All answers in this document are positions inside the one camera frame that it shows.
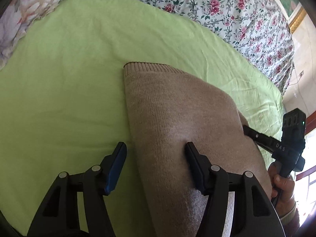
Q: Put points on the pastel floral pillow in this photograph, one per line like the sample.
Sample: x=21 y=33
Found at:
x=19 y=17

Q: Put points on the person's right forearm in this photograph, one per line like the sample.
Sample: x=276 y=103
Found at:
x=291 y=218

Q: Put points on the person's right hand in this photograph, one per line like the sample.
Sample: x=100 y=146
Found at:
x=284 y=186

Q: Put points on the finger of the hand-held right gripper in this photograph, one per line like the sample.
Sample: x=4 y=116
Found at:
x=254 y=134
x=264 y=147

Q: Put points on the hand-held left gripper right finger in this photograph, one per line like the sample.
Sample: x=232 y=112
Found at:
x=196 y=169

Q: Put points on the white wall socket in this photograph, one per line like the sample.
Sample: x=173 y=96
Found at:
x=301 y=74

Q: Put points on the beige knitted sweater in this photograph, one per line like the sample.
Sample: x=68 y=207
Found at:
x=172 y=103

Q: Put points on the gold picture frame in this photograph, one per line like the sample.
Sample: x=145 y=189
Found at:
x=296 y=21

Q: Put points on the pink floral bedsheet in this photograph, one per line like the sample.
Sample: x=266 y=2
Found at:
x=222 y=9

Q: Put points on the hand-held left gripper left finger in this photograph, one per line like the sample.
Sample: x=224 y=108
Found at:
x=116 y=169

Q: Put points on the red wooden window frame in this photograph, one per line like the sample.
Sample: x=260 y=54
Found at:
x=306 y=179

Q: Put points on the light green bed sheet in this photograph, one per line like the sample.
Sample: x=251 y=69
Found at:
x=61 y=79

